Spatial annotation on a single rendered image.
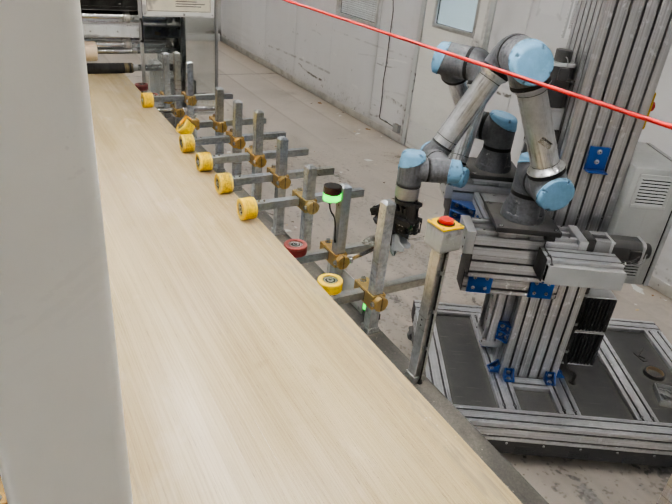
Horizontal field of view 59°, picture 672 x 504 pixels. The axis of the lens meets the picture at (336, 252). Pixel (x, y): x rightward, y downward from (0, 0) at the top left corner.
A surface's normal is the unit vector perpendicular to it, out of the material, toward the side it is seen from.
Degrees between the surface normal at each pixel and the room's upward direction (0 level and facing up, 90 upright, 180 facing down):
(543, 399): 0
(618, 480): 0
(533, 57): 83
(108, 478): 90
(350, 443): 0
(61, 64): 90
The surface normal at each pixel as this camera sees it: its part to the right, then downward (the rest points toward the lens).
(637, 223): -0.03, 0.47
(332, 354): 0.09, -0.88
